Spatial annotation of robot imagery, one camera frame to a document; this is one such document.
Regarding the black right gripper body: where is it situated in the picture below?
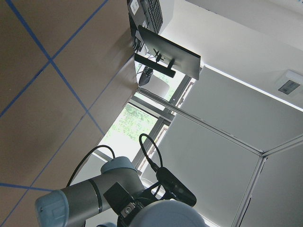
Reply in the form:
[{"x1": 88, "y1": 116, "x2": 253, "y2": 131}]
[{"x1": 103, "y1": 182, "x2": 152, "y2": 227}]

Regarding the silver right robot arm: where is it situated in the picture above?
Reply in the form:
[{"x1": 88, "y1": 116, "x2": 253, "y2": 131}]
[{"x1": 35, "y1": 157, "x2": 153, "y2": 227}]

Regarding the black monitor on stand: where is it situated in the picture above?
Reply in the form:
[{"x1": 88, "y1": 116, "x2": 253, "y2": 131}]
[{"x1": 134, "y1": 26, "x2": 201, "y2": 80}]

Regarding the black keyboard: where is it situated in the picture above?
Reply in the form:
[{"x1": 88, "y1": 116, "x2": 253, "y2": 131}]
[{"x1": 140, "y1": 0, "x2": 163, "y2": 34}]

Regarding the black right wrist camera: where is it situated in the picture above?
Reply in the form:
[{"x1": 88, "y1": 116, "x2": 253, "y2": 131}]
[{"x1": 156, "y1": 167, "x2": 197, "y2": 207}]

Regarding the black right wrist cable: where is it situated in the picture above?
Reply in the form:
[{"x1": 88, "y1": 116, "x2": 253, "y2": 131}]
[{"x1": 67, "y1": 133, "x2": 164, "y2": 187}]

